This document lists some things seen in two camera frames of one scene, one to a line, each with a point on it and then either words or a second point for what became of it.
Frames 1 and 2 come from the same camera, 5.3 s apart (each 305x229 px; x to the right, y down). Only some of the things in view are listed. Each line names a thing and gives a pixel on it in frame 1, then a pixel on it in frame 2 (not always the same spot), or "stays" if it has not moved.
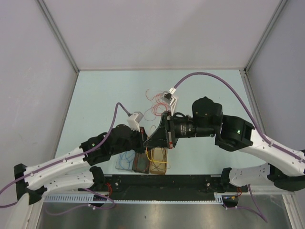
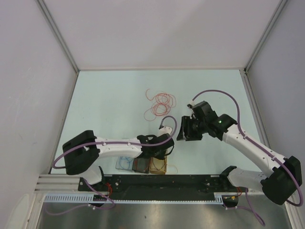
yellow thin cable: x=153 y=161 → x=151 y=170
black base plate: x=161 y=187 stays
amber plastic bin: x=158 y=158 stays
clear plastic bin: x=126 y=160 stays
